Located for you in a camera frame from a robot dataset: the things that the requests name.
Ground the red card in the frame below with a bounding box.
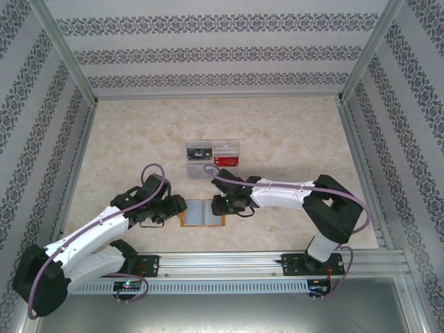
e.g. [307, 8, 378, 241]
[214, 156, 241, 167]

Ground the white VIP card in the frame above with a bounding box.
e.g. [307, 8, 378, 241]
[189, 162, 216, 180]

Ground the clear acrylic card box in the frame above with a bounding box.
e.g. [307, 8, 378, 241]
[185, 140, 242, 180]

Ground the black card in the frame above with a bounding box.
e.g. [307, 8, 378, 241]
[186, 148, 213, 160]

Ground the black mounting plate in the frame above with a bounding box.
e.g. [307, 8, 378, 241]
[281, 253, 343, 278]
[100, 255, 161, 278]

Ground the small control board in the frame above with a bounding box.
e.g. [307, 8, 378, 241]
[113, 280, 144, 293]
[307, 279, 331, 296]

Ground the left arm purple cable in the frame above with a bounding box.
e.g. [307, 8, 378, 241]
[27, 163, 168, 320]

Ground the horizontal aluminium base rail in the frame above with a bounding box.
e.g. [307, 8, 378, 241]
[33, 250, 407, 278]

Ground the slotted grey cable duct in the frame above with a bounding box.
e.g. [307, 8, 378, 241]
[67, 279, 310, 296]

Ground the aluminium side rail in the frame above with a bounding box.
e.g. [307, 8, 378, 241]
[338, 100, 389, 249]
[51, 102, 99, 256]

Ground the aluminium back rail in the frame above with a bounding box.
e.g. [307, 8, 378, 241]
[95, 92, 343, 102]

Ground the aluminium frame post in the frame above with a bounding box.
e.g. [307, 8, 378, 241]
[338, 0, 407, 103]
[26, 0, 100, 105]

